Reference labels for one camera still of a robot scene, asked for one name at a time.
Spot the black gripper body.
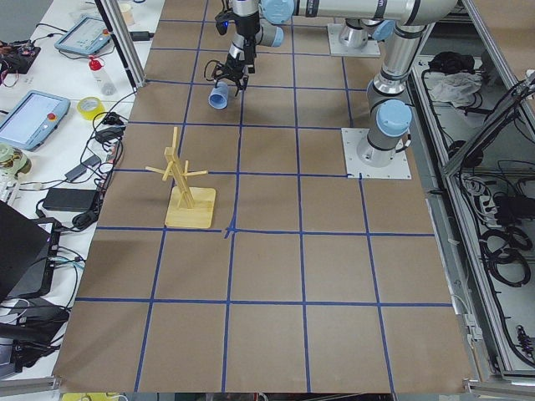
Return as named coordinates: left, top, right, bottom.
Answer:
left=208, top=41, right=251, bottom=84

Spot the light blue plastic cup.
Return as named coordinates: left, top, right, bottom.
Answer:
left=208, top=81, right=229, bottom=109

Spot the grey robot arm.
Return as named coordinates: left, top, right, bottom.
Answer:
left=216, top=1, right=455, bottom=167
left=206, top=1, right=456, bottom=96

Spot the wooden cup rack stand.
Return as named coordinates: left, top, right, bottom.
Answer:
left=145, top=127, right=217, bottom=229

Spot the red cap squeeze bottle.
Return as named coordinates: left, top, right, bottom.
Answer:
left=89, top=56, right=116, bottom=96

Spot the yellow tape roll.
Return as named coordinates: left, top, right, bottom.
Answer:
left=77, top=96, right=105, bottom=120

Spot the black power adapter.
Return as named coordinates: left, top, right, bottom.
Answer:
left=43, top=188, right=98, bottom=212

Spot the blue teach pendant tablet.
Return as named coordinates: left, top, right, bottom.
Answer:
left=1, top=90, right=70, bottom=150

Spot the white crumpled cloth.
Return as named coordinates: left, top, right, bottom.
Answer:
left=430, top=72, right=483, bottom=107

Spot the green glass jar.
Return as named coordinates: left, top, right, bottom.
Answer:
left=0, top=143, right=32, bottom=179

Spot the black laptop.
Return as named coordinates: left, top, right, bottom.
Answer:
left=1, top=202, right=60, bottom=301

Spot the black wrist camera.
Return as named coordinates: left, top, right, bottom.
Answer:
left=215, top=9, right=234, bottom=36

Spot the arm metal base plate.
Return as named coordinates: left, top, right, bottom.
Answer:
left=341, top=128, right=411, bottom=180
left=327, top=23, right=380, bottom=58

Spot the aluminium frame post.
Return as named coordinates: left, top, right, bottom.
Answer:
left=94, top=0, right=145, bottom=89

